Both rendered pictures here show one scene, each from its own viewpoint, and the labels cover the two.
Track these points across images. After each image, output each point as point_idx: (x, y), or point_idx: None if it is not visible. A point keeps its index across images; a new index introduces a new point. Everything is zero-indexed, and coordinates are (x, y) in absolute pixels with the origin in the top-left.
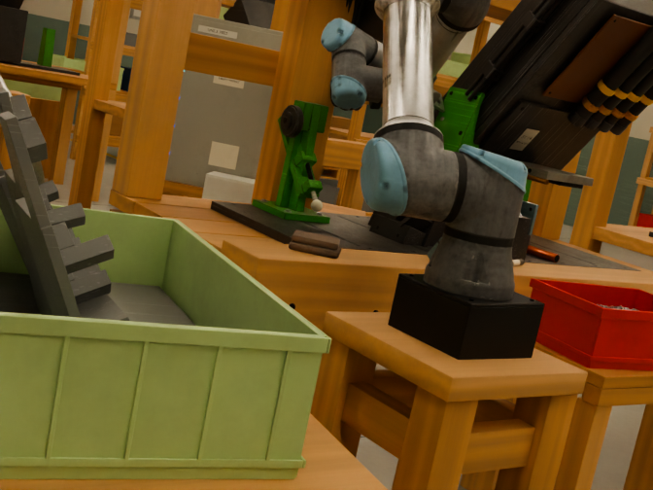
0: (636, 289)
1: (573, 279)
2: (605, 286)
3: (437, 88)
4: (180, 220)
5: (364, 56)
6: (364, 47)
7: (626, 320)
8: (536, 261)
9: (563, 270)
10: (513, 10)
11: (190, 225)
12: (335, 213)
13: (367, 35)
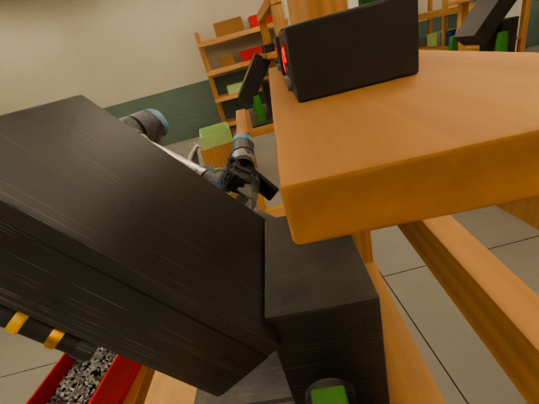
0: (87, 403)
1: (149, 387)
2: (108, 368)
3: (433, 239)
4: (280, 210)
5: (228, 159)
6: (231, 154)
7: None
8: (203, 395)
9: (170, 400)
10: (157, 146)
11: (272, 212)
12: (381, 289)
13: (233, 146)
